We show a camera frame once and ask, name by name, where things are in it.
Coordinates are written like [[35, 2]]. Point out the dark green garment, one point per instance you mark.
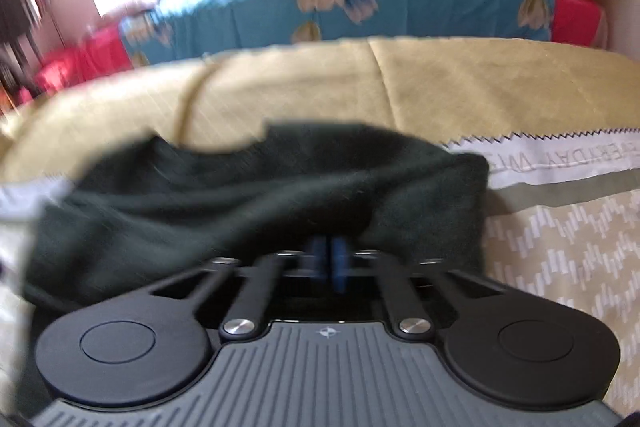
[[250, 202]]

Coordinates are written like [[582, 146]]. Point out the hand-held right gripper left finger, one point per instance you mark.
[[318, 257]]

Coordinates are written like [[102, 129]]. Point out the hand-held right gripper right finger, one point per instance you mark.
[[339, 259]]

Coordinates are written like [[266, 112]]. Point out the red bed cover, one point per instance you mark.
[[75, 62]]

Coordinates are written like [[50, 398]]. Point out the yellow textured bed cover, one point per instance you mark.
[[400, 92]]

